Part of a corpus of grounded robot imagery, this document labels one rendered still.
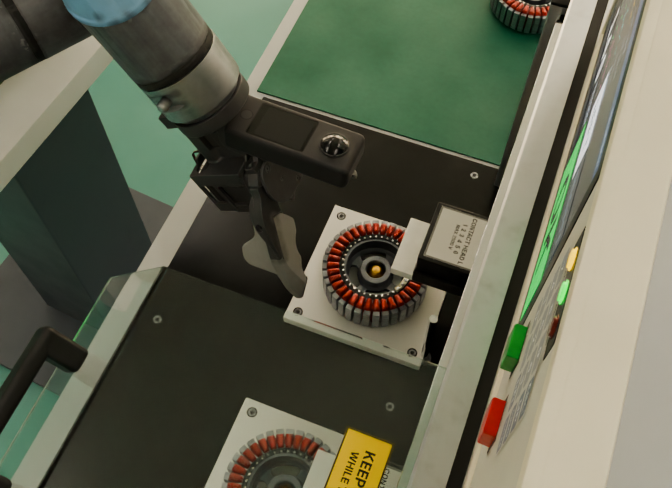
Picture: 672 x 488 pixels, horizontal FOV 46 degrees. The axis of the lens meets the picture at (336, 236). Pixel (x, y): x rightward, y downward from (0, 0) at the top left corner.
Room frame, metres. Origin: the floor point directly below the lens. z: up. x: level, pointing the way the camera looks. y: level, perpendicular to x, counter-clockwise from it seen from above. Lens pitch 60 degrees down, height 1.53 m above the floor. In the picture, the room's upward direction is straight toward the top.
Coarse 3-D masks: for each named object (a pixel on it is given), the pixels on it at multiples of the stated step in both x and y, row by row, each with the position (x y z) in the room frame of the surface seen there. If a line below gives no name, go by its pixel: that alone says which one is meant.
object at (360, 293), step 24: (336, 240) 0.41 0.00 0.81; (360, 240) 0.41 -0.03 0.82; (384, 240) 0.41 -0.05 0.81; (336, 264) 0.38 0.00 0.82; (360, 264) 0.39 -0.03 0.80; (384, 264) 0.38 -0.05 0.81; (336, 288) 0.35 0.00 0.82; (360, 288) 0.36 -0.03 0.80; (384, 288) 0.36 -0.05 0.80; (408, 288) 0.35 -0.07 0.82; (360, 312) 0.33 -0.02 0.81; (384, 312) 0.33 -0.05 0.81; (408, 312) 0.33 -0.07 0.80
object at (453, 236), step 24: (456, 216) 0.37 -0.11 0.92; (480, 216) 0.37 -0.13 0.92; (408, 240) 0.37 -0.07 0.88; (432, 240) 0.35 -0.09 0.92; (456, 240) 0.35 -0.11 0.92; (480, 240) 0.35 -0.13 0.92; (408, 264) 0.35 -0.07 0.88; (432, 264) 0.33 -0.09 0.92; (456, 264) 0.32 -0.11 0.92; (456, 288) 0.31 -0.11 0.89
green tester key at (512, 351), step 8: (520, 328) 0.15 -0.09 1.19; (512, 336) 0.14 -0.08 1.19; (520, 336) 0.14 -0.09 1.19; (512, 344) 0.14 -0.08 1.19; (520, 344) 0.14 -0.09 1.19; (504, 352) 0.14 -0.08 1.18; (512, 352) 0.14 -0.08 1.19; (520, 352) 0.14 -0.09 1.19; (504, 360) 0.13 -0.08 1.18; (512, 360) 0.13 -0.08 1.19; (504, 368) 0.13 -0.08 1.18; (512, 368) 0.13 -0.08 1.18
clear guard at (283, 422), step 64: (128, 320) 0.21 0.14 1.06; (192, 320) 0.21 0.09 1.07; (256, 320) 0.21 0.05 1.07; (64, 384) 0.18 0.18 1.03; (128, 384) 0.16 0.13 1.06; (192, 384) 0.16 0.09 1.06; (256, 384) 0.16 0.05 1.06; (320, 384) 0.16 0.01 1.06; (384, 384) 0.16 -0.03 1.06; (64, 448) 0.12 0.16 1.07; (128, 448) 0.12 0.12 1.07; (192, 448) 0.12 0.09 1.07; (256, 448) 0.12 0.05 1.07; (320, 448) 0.12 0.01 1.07
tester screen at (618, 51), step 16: (624, 0) 0.35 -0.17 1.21; (640, 0) 0.27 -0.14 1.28; (624, 16) 0.31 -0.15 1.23; (608, 32) 0.36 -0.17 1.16; (624, 32) 0.28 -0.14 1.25; (608, 48) 0.32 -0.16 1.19; (624, 48) 0.25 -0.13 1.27; (608, 64) 0.29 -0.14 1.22; (624, 64) 0.23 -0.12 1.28; (608, 80) 0.26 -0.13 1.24; (592, 96) 0.29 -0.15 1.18; (608, 96) 0.23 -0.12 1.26; (608, 112) 0.21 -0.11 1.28; (608, 128) 0.19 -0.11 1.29; (592, 144) 0.21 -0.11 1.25; (576, 160) 0.24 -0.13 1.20; (592, 160) 0.19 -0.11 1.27; (592, 176) 0.17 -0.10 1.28; (576, 192) 0.19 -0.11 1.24; (576, 208) 0.17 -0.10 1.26; (560, 240) 0.17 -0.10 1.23; (544, 272) 0.17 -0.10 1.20
